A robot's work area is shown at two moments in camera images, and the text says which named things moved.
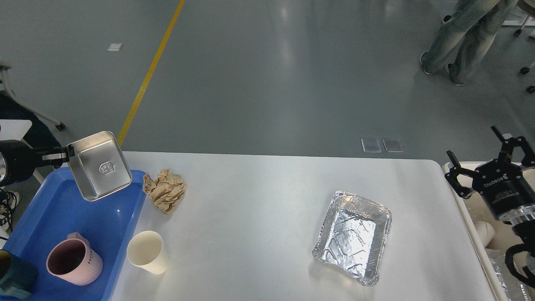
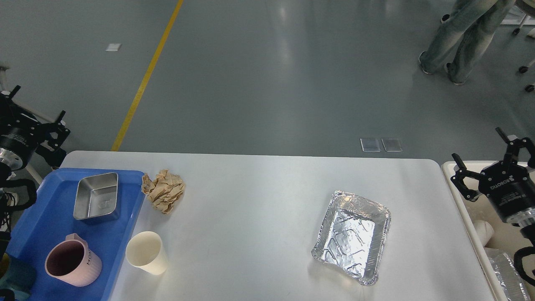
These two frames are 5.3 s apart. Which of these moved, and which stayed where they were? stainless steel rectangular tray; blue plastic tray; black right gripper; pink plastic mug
Moved: stainless steel rectangular tray
Stayed: blue plastic tray; black right gripper; pink plastic mug
